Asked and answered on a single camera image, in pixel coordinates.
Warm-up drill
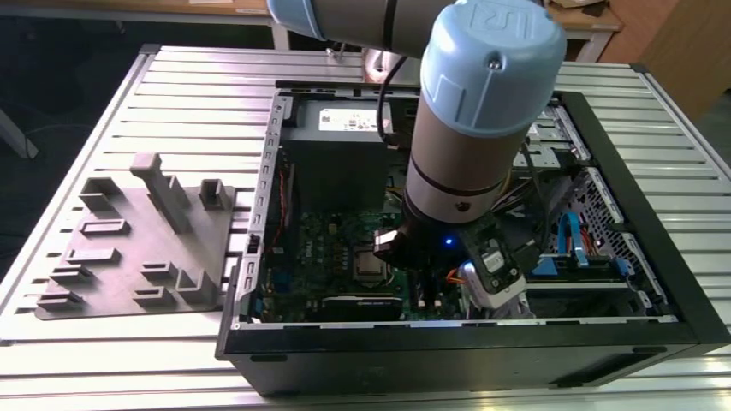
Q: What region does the silver CPU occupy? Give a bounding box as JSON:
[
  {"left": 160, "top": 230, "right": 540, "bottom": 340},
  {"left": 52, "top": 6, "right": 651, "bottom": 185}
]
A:
[{"left": 353, "top": 251, "right": 389, "bottom": 279}]

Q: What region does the grey chair leg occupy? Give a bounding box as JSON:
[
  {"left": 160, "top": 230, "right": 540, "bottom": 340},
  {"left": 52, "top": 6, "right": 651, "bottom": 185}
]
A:
[{"left": 0, "top": 109, "right": 40, "bottom": 159}]

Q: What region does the metal optical drive cage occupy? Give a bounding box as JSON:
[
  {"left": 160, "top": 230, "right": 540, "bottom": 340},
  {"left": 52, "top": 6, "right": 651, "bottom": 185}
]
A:
[{"left": 511, "top": 96, "right": 592, "bottom": 172}]

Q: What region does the grey parts rack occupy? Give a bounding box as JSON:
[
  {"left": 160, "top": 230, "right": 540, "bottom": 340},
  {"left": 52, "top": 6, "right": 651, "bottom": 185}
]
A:
[{"left": 33, "top": 152, "right": 241, "bottom": 320}]

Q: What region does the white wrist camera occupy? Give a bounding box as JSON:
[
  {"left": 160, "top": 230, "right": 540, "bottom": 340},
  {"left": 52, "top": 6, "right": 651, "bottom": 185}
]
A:
[{"left": 459, "top": 226, "right": 529, "bottom": 309}]

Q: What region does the black CPU socket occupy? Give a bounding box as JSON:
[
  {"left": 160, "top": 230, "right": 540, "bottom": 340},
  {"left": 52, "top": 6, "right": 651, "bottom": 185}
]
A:
[{"left": 346, "top": 238, "right": 398, "bottom": 287}]

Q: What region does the black graphics card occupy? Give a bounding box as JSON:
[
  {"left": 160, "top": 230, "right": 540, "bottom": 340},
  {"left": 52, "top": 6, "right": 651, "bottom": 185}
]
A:
[{"left": 318, "top": 294, "right": 404, "bottom": 322}]

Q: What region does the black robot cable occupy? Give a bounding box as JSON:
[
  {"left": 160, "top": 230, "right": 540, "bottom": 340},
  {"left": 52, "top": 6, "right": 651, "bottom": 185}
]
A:
[{"left": 374, "top": 55, "right": 409, "bottom": 149}]

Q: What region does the blue flat data cable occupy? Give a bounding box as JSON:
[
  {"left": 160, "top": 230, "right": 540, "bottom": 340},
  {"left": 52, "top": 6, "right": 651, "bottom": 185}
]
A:
[{"left": 556, "top": 211, "right": 591, "bottom": 269}]

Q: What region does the green motherboard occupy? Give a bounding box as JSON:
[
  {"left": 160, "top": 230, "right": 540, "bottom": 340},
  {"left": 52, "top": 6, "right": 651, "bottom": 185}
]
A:
[{"left": 253, "top": 209, "right": 475, "bottom": 322}]

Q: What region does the blue disk carrier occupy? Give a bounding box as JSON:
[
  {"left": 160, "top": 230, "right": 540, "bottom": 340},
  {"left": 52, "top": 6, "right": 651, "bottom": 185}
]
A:
[{"left": 524, "top": 253, "right": 631, "bottom": 284}]

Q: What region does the wooden desk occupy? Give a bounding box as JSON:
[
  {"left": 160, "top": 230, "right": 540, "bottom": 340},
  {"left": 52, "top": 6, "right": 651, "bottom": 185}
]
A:
[{"left": 0, "top": 0, "right": 624, "bottom": 61}]

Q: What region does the grey power supply unit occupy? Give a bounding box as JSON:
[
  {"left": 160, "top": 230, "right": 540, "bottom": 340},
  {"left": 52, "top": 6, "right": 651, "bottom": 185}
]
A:
[{"left": 281, "top": 100, "right": 409, "bottom": 213}]

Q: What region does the black open PC case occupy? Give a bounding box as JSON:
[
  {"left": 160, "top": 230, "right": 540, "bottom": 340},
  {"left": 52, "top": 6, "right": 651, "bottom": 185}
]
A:
[{"left": 213, "top": 79, "right": 731, "bottom": 397}]

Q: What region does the brown wooden cabinet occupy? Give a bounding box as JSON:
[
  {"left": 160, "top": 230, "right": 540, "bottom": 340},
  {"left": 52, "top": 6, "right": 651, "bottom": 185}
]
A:
[{"left": 599, "top": 0, "right": 731, "bottom": 125}]

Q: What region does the black cable bundle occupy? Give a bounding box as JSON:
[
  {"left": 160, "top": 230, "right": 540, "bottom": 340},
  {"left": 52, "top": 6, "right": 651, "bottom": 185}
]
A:
[{"left": 493, "top": 169, "right": 552, "bottom": 217}]

